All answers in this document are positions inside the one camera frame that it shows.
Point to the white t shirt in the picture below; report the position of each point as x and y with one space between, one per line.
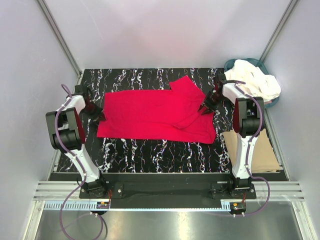
255 80

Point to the connector board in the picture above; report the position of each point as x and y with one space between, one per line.
238 208
103 205

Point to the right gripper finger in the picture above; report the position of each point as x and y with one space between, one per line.
203 106
207 111

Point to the folded beige t shirt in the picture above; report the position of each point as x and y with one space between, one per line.
264 159

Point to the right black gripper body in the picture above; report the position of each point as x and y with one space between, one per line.
212 99

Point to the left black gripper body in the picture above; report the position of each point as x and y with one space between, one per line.
92 111

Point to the aluminium front rail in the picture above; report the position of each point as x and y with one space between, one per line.
59 190

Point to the frame post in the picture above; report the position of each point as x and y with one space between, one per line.
58 35
292 5

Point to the slotted cable duct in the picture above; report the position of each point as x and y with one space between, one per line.
118 205

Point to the right connector board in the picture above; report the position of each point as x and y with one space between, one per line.
238 208

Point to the red t shirt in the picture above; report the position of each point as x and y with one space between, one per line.
167 114

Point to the teal laundry basket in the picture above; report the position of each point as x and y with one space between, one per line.
250 65

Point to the left connector board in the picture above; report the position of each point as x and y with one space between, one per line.
103 205

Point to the right frame post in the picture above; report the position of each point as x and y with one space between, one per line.
292 5

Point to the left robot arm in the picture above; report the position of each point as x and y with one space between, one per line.
66 134

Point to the left frame post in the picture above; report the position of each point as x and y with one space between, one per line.
58 35

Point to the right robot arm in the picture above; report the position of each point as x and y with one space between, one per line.
248 121

